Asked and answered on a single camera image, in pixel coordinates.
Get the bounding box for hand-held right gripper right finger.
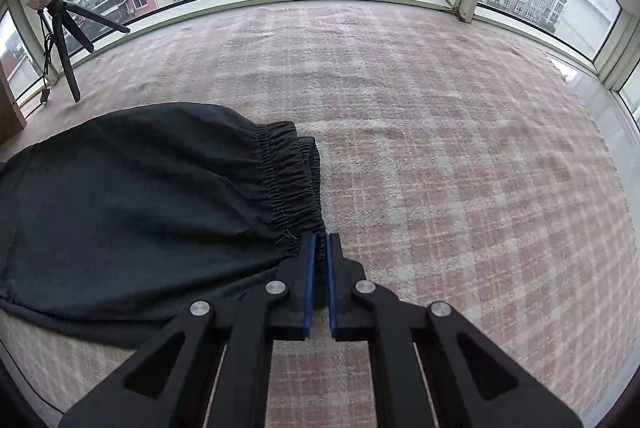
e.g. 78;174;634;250
326;232;584;428

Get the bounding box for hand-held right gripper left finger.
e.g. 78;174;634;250
59;233;317;428

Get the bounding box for dark grey pants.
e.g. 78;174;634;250
0;102;328;352

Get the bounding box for pink plaid mat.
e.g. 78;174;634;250
0;3;635;428

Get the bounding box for black tripod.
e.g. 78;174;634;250
27;0;132;104

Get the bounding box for wooden board panel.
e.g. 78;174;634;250
0;63;27;135

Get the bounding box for black cable with adapter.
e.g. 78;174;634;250
38;31;57;107

